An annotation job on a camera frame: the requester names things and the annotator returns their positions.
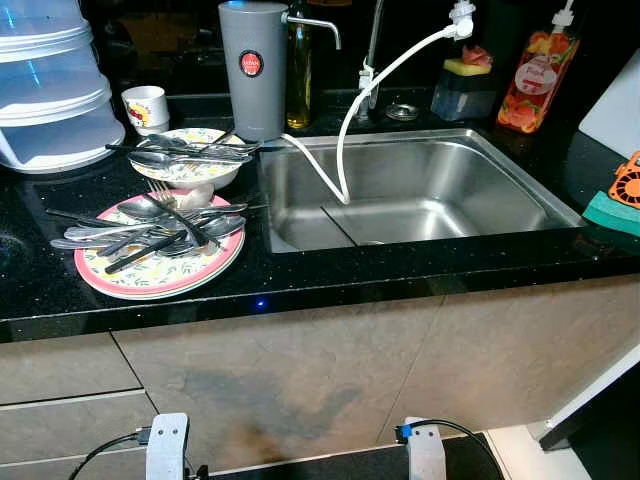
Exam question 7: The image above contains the beige drawer front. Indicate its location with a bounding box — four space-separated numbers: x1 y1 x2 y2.
0 388 161 466
0 330 143 406
0 450 151 480

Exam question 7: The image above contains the beige cabinet door panel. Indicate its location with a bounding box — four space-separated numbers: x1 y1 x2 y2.
110 295 446 473
380 272 640 446

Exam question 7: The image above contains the pink rimmed floral plate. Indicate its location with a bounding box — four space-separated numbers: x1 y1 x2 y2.
74 188 247 301

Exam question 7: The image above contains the dark cabinet with white trim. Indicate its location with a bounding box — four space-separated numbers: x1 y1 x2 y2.
540 345 640 480

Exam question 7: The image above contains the steel spoon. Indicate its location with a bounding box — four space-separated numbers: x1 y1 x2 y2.
128 149 251 171
118 195 249 223
50 212 247 253

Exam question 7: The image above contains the steel fork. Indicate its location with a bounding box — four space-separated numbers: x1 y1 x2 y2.
146 177 176 201

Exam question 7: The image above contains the floral ceramic bowl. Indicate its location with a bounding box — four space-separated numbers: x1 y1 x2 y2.
130 127 256 191

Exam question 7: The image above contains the green sponge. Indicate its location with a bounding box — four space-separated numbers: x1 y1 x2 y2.
582 190 640 237

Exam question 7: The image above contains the orange mini fan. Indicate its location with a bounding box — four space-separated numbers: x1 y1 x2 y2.
608 150 640 209

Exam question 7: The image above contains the stainless steel sink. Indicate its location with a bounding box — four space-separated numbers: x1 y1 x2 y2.
258 128 584 253

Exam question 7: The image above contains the white printed mug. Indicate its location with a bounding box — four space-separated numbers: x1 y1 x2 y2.
121 85 171 136

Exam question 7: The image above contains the grey water filter canister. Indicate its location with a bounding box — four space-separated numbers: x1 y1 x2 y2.
219 1 341 143

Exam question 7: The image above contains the white tiered food container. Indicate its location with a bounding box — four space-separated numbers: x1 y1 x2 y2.
0 0 126 174

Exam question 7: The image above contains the olive oil glass bottle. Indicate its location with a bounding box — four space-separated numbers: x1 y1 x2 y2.
286 0 315 131

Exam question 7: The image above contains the white cutting board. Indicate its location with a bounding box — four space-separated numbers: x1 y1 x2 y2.
578 50 640 161

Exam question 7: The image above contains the round chrome sink cap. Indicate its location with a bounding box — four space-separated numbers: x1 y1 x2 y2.
386 103 419 122

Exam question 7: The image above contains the dark sponge holder box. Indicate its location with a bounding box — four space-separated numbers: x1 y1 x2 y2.
431 70 496 123

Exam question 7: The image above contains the chrome sink faucet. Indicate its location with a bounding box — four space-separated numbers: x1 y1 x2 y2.
355 0 386 121

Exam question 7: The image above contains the orange soap pump bottle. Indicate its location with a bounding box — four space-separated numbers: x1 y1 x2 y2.
497 0 581 135

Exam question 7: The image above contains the yellow sponge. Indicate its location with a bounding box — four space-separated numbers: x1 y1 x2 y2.
444 45 493 78

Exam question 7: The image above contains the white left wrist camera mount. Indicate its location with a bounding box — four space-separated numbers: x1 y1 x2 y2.
145 412 191 480

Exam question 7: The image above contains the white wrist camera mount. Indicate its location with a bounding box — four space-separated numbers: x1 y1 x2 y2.
405 418 448 480
145 412 191 480

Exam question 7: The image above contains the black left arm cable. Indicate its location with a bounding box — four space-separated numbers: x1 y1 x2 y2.
68 428 153 480

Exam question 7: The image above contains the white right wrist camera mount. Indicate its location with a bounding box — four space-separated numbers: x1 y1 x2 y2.
405 418 448 480

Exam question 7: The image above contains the black handled knife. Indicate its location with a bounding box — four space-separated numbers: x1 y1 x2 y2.
103 225 196 277

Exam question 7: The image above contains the long black handled utensil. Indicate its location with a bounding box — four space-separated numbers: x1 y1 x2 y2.
104 143 256 164

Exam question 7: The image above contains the white flexible hose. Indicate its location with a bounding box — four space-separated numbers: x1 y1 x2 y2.
280 5 476 206

